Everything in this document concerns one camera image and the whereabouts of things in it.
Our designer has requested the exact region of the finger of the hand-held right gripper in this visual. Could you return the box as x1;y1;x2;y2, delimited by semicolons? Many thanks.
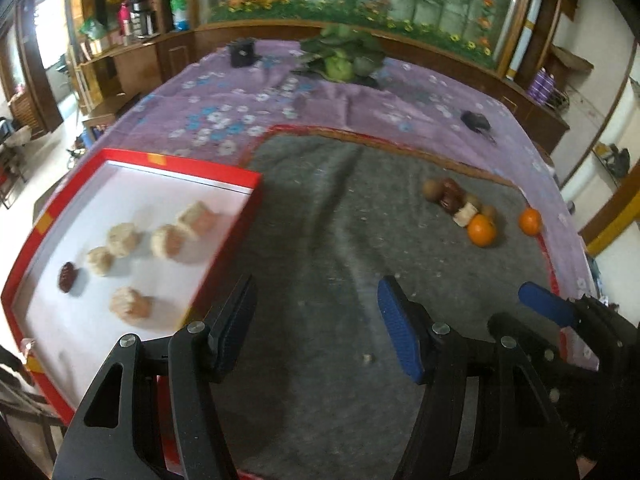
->
518;282;621;341
487;311;606;376

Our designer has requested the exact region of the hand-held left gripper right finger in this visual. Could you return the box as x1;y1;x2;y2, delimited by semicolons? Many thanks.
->
377;275;581;480

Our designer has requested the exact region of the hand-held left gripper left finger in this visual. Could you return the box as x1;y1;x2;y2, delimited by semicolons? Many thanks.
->
52;272;258;480

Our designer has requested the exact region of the orange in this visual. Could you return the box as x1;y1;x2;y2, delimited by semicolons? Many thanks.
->
467;214;498;248
517;207;543;236

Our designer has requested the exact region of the red cardboard box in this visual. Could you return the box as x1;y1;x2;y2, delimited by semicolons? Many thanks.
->
0;147;264;426

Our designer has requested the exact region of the grey felt mat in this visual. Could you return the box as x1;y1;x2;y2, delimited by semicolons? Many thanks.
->
165;125;591;480

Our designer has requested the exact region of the black bag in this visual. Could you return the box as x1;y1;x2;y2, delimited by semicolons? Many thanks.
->
595;142;632;178

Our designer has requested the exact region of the black car key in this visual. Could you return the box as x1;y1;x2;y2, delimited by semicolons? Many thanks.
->
460;110;498;146

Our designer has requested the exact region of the purple floral tablecloth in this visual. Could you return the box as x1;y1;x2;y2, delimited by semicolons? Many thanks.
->
82;37;601;371

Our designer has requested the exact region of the brown wicker tray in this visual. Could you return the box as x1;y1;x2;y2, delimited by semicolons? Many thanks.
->
550;45;596;73

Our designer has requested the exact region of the white rolled poster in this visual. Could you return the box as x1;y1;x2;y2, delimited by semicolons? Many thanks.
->
505;0;546;81

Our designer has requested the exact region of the black motor block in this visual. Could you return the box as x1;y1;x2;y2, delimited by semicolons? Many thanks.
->
226;37;258;68

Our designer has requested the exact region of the green bok choy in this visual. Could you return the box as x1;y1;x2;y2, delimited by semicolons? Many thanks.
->
290;22;388;86

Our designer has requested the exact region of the wooden side counter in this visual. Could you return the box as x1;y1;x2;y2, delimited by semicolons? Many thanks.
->
75;30;201;121

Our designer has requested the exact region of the wicker hamper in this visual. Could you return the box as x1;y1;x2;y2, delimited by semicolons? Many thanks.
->
7;92;48;141

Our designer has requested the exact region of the green and white bottle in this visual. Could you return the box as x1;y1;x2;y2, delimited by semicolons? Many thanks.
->
170;0;191;33

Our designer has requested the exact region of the black thermos jug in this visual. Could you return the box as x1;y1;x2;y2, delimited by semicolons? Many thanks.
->
127;0;153;38

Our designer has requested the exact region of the green plastic bag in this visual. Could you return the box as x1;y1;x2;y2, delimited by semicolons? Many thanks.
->
80;17;108;43

